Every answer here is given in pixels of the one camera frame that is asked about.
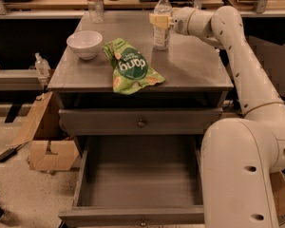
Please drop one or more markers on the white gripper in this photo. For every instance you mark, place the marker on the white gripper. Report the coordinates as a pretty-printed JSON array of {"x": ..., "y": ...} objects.
[{"x": 180, "y": 22}]

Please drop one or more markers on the clear plastic bottle white cap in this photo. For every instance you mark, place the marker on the clear plastic bottle white cap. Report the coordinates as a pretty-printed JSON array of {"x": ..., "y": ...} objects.
[{"x": 161, "y": 35}]

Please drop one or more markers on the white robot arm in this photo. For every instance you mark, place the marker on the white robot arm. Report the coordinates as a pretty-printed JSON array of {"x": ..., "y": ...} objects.
[{"x": 237, "y": 155}]

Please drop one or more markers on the clear water bottle background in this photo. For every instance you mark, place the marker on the clear water bottle background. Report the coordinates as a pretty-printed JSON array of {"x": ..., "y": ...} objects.
[{"x": 96, "y": 10}]

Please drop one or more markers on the grey drawer cabinet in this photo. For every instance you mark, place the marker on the grey drawer cabinet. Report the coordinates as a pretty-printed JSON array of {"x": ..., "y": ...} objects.
[{"x": 194, "y": 75}]

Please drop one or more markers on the closed upper drawer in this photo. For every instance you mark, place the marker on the closed upper drawer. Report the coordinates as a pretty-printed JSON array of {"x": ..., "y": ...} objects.
[{"x": 87, "y": 122}]

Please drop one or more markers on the small sanitizer bottle left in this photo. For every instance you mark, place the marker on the small sanitizer bottle left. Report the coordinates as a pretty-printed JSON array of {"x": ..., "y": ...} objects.
[{"x": 42, "y": 65}]

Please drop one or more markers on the open middle drawer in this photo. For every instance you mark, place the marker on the open middle drawer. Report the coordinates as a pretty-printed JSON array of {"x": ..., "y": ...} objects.
[{"x": 137, "y": 180}]

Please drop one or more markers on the green snack bag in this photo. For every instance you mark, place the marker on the green snack bag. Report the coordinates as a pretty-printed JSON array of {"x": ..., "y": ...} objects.
[{"x": 131, "y": 71}]

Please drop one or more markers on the white ceramic bowl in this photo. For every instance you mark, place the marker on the white ceramic bowl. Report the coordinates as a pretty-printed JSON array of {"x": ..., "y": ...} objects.
[{"x": 86, "y": 44}]

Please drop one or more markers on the cardboard box left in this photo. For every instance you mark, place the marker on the cardboard box left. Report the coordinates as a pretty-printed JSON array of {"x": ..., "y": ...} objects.
[{"x": 50, "y": 148}]

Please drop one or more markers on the cardboard box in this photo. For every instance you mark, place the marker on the cardboard box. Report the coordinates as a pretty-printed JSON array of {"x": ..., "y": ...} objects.
[
  {"x": 278, "y": 187},
  {"x": 50, "y": 148}
]

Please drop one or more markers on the black power adapter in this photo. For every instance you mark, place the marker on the black power adapter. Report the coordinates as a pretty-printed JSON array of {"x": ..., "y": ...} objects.
[{"x": 7, "y": 154}]

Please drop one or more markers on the cardboard box right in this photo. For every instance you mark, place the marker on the cardboard box right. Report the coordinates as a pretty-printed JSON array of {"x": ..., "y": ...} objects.
[{"x": 278, "y": 187}]

